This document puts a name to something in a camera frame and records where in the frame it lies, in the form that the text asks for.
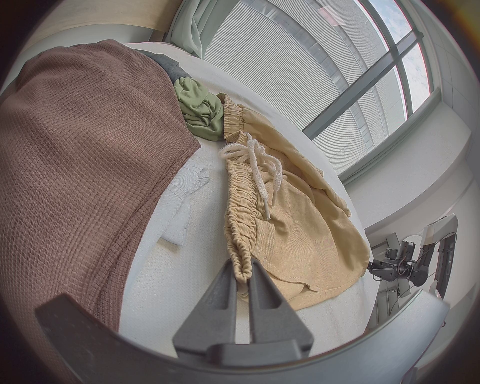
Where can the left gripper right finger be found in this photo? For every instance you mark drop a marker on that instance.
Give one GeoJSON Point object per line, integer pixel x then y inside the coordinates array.
{"type": "Point", "coordinates": [275, 318]}

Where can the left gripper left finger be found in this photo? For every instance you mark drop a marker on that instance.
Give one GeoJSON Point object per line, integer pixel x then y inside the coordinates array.
{"type": "Point", "coordinates": [215, 300]}

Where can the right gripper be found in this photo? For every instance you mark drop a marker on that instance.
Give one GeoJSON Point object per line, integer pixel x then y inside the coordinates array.
{"type": "Point", "coordinates": [388, 268]}

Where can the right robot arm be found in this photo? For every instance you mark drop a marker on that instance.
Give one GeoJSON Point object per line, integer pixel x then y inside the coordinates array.
{"type": "Point", "coordinates": [444, 232]}

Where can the white garment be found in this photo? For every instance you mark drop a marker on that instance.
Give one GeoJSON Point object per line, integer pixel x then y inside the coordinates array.
{"type": "Point", "coordinates": [180, 202]}

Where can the green garment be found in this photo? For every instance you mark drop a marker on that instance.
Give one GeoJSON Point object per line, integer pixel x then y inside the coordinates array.
{"type": "Point", "coordinates": [198, 108]}

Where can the brown waffle knit garment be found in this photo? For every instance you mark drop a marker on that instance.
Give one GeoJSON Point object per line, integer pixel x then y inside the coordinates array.
{"type": "Point", "coordinates": [93, 150]}

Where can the window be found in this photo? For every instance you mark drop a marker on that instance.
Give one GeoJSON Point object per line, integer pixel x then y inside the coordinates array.
{"type": "Point", "coordinates": [300, 56]}

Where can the dark grey garment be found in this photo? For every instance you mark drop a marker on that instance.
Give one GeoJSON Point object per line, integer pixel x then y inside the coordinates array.
{"type": "Point", "coordinates": [168, 63]}

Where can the pale green curtain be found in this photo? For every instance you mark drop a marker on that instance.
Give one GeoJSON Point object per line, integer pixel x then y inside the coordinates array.
{"type": "Point", "coordinates": [191, 26]}

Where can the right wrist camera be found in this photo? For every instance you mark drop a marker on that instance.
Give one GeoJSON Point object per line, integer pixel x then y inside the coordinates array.
{"type": "Point", "coordinates": [390, 253]}

